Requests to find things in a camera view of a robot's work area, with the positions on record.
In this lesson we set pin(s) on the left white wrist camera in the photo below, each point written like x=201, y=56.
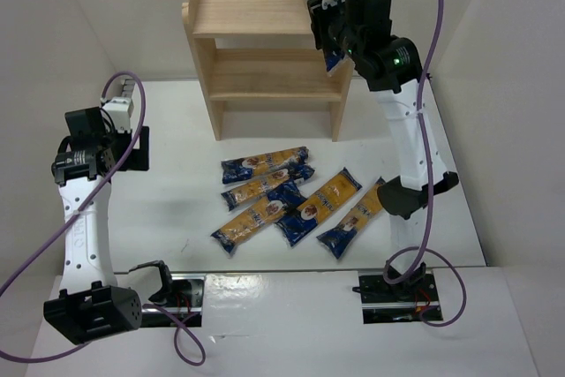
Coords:
x=117, y=111

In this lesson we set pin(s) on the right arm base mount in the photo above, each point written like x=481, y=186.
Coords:
x=382, y=303

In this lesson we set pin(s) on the wooden three-tier shelf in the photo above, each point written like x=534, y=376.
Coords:
x=256, y=50

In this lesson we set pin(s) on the middle spaghetti bag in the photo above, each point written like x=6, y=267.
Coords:
x=318, y=207

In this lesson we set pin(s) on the front left spaghetti bag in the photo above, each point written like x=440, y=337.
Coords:
x=269, y=209

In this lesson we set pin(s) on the far right spaghetti bag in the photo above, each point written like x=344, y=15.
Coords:
x=338, y=239

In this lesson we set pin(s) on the top spaghetti bag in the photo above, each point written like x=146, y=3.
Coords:
x=247, y=168

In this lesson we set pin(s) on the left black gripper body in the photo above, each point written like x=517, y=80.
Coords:
x=139, y=148

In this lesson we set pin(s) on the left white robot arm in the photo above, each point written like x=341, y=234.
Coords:
x=91, y=305

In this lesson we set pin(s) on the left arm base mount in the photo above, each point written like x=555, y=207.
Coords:
x=185, y=299

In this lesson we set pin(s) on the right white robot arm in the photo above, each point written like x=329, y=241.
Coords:
x=361, y=30

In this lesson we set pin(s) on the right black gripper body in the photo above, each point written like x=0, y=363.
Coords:
x=318, y=24

